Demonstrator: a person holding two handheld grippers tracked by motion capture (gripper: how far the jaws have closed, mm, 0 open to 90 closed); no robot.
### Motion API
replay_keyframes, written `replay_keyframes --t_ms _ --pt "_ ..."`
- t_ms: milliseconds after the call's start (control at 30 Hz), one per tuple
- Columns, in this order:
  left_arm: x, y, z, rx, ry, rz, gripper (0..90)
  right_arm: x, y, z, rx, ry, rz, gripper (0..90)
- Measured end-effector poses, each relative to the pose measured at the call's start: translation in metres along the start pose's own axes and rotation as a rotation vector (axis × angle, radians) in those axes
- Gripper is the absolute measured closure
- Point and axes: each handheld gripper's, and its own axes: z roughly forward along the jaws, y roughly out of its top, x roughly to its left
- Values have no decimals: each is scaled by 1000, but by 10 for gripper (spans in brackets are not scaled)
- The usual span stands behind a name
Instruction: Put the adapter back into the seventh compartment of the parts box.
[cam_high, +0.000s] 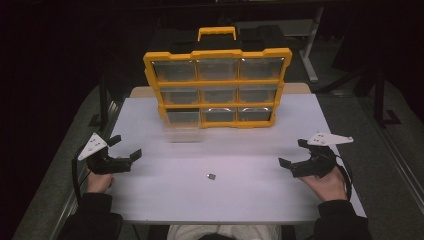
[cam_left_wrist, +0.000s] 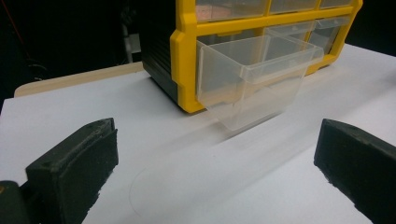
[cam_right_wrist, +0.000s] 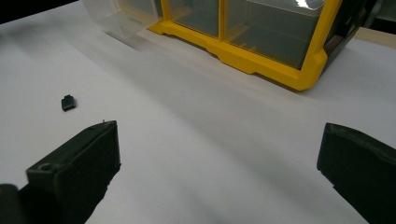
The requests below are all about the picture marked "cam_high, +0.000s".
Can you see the person's torso light clothing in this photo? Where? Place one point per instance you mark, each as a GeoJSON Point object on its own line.
{"type": "Point", "coordinates": [223, 232]}

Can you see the clear plastic drawer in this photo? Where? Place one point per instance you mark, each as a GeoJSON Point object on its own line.
{"type": "Point", "coordinates": [182, 133]}

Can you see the person's left hand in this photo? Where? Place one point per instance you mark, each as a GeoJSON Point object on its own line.
{"type": "Point", "coordinates": [98, 182]}

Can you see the black metal stand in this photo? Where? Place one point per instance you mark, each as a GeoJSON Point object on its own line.
{"type": "Point", "coordinates": [380, 100]}
{"type": "Point", "coordinates": [103, 100]}

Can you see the white metal table frame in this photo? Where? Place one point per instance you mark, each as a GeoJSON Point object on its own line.
{"type": "Point", "coordinates": [311, 53]}

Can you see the small dark metal part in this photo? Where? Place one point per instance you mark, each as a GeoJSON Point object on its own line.
{"type": "Point", "coordinates": [211, 176]}

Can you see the person's right hand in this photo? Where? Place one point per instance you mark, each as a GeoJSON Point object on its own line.
{"type": "Point", "coordinates": [325, 188]}

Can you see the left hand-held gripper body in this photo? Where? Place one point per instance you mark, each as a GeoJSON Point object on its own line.
{"type": "Point", "coordinates": [100, 161]}

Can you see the yellow black drawer organizer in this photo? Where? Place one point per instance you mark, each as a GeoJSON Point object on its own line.
{"type": "Point", "coordinates": [216, 81]}

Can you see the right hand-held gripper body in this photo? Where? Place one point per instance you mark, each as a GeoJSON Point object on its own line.
{"type": "Point", "coordinates": [316, 163]}

